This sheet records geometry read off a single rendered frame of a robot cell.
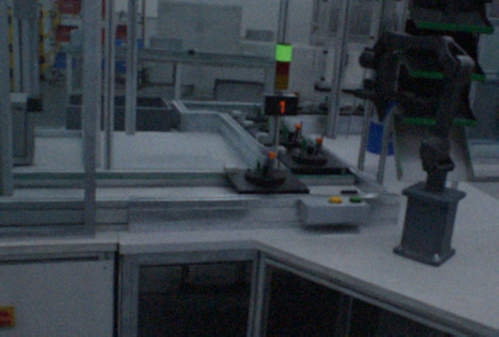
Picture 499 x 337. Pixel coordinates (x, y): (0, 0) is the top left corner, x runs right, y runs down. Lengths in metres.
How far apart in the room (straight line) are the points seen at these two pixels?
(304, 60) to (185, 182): 7.53
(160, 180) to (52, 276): 0.50
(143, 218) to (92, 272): 0.21
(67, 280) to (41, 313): 0.12
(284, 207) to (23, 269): 0.78
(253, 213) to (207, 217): 0.15
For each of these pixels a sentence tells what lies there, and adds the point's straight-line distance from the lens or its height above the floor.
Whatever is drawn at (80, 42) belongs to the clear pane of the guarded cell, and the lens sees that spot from 1.72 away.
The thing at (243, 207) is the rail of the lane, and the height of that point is 0.93.
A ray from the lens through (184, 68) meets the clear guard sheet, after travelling 2.10.
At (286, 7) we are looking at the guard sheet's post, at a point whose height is 1.53.
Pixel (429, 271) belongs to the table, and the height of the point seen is 0.86.
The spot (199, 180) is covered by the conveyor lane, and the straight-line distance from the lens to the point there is 2.13.
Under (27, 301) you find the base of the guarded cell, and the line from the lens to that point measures 1.90.
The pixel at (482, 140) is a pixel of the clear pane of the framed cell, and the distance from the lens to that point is 3.19.
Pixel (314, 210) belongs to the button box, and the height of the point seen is 0.94.
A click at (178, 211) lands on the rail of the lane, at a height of 0.92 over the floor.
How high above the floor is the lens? 1.57
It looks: 16 degrees down
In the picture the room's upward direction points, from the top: 5 degrees clockwise
